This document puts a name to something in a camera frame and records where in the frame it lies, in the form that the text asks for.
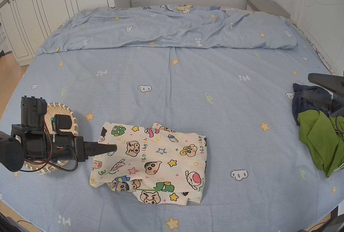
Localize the round woven basket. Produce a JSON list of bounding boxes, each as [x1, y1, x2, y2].
[[24, 103, 79, 174]]

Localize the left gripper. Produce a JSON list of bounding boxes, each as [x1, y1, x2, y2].
[[51, 134, 90, 163]]

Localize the white printed pyjama top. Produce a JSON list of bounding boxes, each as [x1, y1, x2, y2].
[[89, 121, 207, 206]]

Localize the grey bedside table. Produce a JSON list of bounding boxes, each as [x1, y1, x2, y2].
[[245, 0, 291, 18]]

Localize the green shorts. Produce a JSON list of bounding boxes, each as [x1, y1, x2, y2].
[[297, 109, 344, 178]]

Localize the white wardrobe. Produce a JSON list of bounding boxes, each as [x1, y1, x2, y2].
[[0, 0, 115, 66]]

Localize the pale blue quilt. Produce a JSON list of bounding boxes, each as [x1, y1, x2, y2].
[[36, 4, 298, 55]]

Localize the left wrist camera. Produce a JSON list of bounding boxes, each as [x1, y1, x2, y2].
[[52, 115, 73, 135]]

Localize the dark blue garment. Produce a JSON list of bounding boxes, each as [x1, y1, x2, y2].
[[292, 83, 333, 126]]

